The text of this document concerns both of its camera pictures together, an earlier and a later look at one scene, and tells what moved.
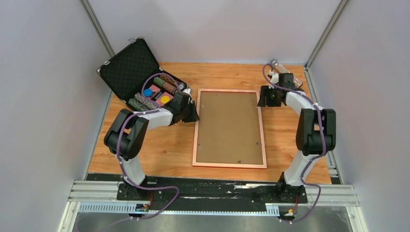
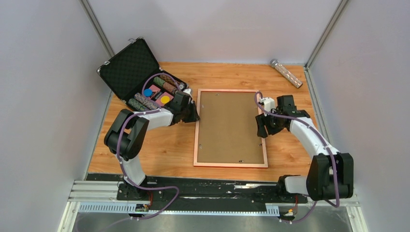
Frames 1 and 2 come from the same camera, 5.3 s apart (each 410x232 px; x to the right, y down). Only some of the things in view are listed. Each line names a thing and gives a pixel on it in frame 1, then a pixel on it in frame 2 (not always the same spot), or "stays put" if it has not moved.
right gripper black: [265, 91] to [260, 122]
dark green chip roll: [159, 80] stays put
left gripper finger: [192, 115] stays put
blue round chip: [148, 92] stays put
